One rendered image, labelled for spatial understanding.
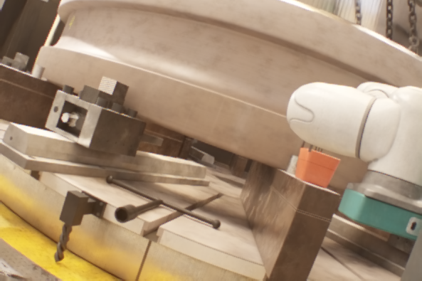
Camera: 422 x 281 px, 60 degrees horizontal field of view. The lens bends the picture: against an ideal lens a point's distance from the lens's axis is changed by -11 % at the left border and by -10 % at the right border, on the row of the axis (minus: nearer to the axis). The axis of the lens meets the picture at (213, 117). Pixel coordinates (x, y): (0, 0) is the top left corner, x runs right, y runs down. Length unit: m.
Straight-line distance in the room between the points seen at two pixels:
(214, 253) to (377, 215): 0.92
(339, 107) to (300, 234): 0.65
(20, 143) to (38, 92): 1.26
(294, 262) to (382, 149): 0.71
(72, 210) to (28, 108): 1.59
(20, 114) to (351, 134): 2.57
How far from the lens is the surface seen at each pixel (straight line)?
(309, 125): 0.98
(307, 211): 1.47
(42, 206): 2.04
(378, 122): 0.93
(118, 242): 1.81
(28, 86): 3.11
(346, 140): 0.95
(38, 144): 1.93
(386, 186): 0.91
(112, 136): 2.17
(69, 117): 2.18
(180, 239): 1.68
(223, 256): 1.67
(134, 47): 2.67
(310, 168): 1.58
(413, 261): 0.70
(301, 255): 1.50
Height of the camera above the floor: 0.73
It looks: 3 degrees up
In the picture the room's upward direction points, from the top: 20 degrees clockwise
